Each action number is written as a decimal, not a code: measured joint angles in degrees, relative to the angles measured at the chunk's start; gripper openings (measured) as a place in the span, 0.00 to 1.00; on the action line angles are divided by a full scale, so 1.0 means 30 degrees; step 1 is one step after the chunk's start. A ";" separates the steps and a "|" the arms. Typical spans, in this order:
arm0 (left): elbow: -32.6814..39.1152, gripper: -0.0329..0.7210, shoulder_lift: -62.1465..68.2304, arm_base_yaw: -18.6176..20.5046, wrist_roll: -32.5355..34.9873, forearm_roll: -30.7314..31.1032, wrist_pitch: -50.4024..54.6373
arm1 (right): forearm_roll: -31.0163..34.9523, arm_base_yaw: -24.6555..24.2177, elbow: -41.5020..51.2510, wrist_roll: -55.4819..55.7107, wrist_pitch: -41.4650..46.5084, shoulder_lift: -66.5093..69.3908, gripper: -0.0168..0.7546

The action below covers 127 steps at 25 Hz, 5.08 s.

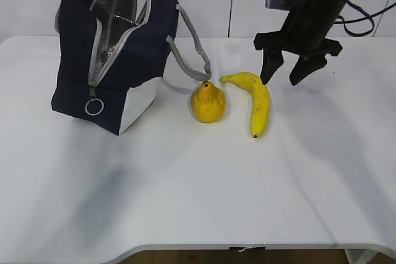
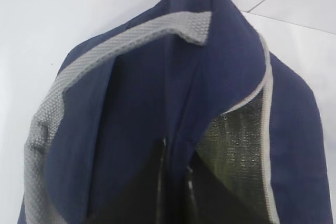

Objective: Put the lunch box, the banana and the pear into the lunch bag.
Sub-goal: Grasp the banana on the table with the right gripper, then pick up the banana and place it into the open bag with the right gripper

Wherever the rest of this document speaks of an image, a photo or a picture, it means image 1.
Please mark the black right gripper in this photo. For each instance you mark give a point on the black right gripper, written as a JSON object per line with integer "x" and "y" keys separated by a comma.
{"x": 303, "y": 31}

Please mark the yellow banana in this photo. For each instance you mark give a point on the yellow banana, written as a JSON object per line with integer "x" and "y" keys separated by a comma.
{"x": 260, "y": 99}

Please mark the navy blue lunch bag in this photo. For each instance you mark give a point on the navy blue lunch bag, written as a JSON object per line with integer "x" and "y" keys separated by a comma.
{"x": 113, "y": 57}

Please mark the yellow pear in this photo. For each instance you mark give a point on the yellow pear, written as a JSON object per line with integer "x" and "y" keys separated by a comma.
{"x": 208, "y": 103}

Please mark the silver camera on right wrist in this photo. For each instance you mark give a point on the silver camera on right wrist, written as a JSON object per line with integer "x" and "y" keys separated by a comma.
{"x": 283, "y": 5}

